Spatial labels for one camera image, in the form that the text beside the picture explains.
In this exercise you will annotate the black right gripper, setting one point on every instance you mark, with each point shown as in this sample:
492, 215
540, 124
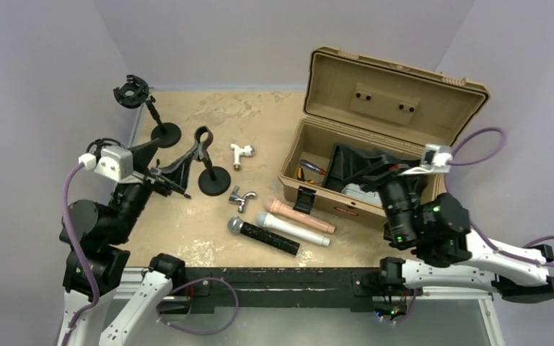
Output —
353, 164

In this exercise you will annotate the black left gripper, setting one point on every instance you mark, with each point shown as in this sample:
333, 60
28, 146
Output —
146, 184

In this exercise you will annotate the black round-base stand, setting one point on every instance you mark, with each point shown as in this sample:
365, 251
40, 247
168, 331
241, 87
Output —
134, 93
213, 180

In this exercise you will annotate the white plastic faucet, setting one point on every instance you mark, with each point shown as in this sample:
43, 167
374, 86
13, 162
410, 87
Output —
239, 152

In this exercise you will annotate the pink rose-gold microphone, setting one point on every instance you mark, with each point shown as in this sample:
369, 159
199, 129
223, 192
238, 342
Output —
274, 205

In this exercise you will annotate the black speckled microphone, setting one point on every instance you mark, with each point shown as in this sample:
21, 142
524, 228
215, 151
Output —
238, 226

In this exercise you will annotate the white silver microphone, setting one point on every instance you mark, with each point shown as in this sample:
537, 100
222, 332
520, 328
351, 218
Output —
268, 221

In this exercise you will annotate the black tripod microphone stand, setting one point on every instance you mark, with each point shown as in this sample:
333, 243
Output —
143, 173

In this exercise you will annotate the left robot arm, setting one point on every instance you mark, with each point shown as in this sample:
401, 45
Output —
94, 232

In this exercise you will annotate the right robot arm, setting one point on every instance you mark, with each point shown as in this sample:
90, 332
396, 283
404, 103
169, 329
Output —
447, 250

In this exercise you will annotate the grey device in case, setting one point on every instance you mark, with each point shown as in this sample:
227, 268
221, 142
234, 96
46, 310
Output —
355, 191

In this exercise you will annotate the yellow black tool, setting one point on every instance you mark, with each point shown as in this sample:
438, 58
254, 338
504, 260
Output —
300, 176

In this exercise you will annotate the tan plastic tool case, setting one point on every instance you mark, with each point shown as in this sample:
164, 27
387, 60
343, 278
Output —
368, 103

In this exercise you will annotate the chrome metal faucet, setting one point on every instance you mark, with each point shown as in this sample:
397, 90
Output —
241, 200

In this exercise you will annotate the purple handled screwdriver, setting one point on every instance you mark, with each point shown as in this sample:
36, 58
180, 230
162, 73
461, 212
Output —
312, 167

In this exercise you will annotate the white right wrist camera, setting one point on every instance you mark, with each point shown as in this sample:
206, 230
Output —
435, 160

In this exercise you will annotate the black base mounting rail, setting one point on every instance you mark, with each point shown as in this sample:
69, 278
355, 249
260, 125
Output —
358, 289

